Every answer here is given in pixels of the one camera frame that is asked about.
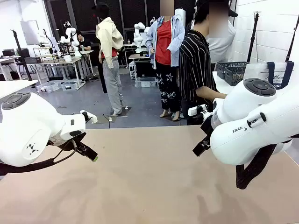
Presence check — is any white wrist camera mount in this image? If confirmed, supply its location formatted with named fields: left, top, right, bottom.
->
left=187, top=104, right=209, bottom=117
left=79, top=109, right=98, bottom=125

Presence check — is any small clear floor bin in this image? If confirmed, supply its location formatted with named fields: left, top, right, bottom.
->
left=61, top=81, right=78, bottom=91

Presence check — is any clear bin with white label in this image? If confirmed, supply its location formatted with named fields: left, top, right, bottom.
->
left=135, top=77, right=157, bottom=89

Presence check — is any black light stand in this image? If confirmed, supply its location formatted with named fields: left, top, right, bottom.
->
left=10, top=28, right=33, bottom=81

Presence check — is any thin black tripod leg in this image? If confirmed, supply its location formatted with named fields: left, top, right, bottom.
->
left=285, top=21, right=299, bottom=63

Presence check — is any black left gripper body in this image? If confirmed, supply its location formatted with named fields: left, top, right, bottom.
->
left=71, top=132, right=88, bottom=153

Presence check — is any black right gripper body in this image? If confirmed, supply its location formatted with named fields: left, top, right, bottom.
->
left=200, top=115, right=215, bottom=139

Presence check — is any seated person in black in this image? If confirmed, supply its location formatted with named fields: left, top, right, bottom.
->
left=75, top=30, right=93, bottom=51

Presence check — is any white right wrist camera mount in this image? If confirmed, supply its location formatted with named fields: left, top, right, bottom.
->
left=187, top=104, right=209, bottom=117

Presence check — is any mannequin in blue shirt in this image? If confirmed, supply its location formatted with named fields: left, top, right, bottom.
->
left=145, top=0, right=186, bottom=122

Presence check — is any white table top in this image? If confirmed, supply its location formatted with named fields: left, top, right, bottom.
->
left=0, top=79, right=39, bottom=99

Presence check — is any mannequin in beige jacket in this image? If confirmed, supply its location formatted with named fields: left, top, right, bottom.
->
left=91, top=1, right=133, bottom=118

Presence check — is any white side table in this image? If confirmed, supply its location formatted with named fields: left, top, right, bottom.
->
left=212, top=70, right=235, bottom=95

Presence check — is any wire shelf rack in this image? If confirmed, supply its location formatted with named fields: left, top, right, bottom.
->
left=32, top=46, right=58, bottom=63

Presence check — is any wooden background work table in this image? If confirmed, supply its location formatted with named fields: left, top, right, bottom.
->
left=30, top=56, right=86, bottom=91

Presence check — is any small wooden background table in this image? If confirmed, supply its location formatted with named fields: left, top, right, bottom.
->
left=128, top=53, right=151, bottom=61

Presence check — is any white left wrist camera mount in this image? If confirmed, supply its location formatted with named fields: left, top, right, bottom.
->
left=79, top=109, right=98, bottom=125

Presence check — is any white printed carton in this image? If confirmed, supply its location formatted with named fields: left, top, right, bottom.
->
left=128, top=61, right=137, bottom=80

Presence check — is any large clear floor bin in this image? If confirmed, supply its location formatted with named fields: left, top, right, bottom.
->
left=36, top=81, right=62, bottom=93

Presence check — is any black monitor box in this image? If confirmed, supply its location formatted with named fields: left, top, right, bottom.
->
left=135, top=61, right=157, bottom=78

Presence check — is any person in striped shirt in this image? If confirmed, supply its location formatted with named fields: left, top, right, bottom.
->
left=179, top=0, right=239, bottom=126

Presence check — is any white background desk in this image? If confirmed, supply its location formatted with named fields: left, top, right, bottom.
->
left=0, top=56, right=25, bottom=81

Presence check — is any grey whiteboard panel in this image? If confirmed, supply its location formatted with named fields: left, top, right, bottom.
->
left=20, top=20, right=41, bottom=46

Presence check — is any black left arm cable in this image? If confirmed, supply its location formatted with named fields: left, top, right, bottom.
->
left=0, top=139, right=78, bottom=176

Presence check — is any black tripod with white head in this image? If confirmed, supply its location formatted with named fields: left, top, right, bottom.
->
left=247, top=10, right=262, bottom=63

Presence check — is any person's right forearm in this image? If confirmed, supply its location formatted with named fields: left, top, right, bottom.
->
left=195, top=85, right=228, bottom=102

